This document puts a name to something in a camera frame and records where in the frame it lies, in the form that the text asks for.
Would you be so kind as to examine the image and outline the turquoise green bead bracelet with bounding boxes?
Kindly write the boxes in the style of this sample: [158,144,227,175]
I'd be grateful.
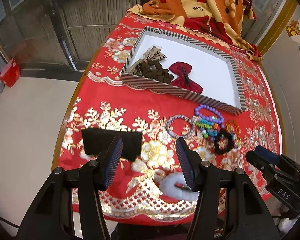
[192,115,222,143]

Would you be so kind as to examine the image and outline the black bead bracelet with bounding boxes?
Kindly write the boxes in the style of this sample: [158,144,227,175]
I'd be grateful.
[213,129,235,156]

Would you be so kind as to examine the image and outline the purple bead bracelet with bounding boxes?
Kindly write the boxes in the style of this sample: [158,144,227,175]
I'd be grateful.
[194,103,225,128]

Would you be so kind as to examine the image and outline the rainbow translucent bead bracelet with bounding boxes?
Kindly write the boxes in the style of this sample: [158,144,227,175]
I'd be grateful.
[225,119,243,149]

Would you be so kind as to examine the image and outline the red velvet bow clip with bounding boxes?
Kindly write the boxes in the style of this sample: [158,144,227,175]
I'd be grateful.
[168,61,203,94]

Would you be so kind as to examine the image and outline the red floral tablecloth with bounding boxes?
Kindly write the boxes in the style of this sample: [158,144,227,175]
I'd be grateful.
[56,13,282,225]

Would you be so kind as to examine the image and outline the striped white tray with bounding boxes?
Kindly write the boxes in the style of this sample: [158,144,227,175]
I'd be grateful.
[121,27,246,115]

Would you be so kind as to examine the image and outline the red box on floor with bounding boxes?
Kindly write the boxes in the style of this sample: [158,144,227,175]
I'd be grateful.
[0,58,21,88]

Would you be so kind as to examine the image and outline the orange red patterned blanket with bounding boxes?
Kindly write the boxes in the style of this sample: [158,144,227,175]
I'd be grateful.
[130,0,262,61]

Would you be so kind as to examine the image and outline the red wall sticker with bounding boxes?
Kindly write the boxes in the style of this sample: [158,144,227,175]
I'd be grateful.
[286,18,300,50]

